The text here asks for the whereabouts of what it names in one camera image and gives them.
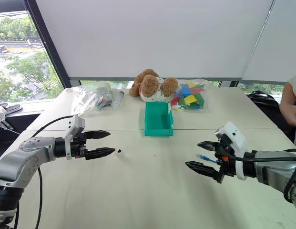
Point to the narrow white roller blind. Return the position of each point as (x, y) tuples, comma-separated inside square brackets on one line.
[(278, 47)]

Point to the black slippers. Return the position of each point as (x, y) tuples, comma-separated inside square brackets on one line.
[(12, 108)]

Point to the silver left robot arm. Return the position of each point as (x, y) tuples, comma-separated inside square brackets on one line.
[(31, 152)]

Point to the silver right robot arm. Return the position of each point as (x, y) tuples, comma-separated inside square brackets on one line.
[(274, 171)]

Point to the white plastic object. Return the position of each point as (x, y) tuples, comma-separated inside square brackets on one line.
[(0, 117)]

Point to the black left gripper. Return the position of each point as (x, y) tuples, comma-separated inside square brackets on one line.
[(78, 146)]

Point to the dark window frame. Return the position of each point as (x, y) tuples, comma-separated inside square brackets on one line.
[(46, 45)]

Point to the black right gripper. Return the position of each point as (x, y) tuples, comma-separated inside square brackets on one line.
[(227, 169)]

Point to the brown teddy bear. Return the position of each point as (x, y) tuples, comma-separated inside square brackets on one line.
[(147, 86)]

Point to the green plastic bin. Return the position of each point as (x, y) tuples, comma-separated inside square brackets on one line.
[(157, 132)]

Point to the clear plastic syringe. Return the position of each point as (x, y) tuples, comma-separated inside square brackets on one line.
[(118, 100)]

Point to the person's bare forearm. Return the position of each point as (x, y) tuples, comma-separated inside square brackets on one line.
[(287, 97)]

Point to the black side cabinet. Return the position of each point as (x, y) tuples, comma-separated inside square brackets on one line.
[(16, 121)]

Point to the black backpack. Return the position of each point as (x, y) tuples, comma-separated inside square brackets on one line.
[(267, 105)]

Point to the small black white cap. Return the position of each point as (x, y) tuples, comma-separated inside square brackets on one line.
[(120, 155)]

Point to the clear bag of coloured blocks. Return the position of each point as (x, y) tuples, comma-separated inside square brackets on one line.
[(188, 99)]

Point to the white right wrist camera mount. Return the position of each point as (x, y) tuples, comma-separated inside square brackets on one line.
[(236, 136)]

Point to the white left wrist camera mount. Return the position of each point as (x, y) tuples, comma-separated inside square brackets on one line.
[(75, 126)]

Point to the clear bag of small items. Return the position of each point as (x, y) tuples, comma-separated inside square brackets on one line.
[(102, 100)]

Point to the wide white roller blind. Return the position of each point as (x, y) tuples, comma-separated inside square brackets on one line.
[(147, 38)]

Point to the person's bare hand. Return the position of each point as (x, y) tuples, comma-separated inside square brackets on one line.
[(294, 117)]

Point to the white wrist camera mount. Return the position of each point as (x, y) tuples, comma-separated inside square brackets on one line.
[(236, 136), (75, 126)]

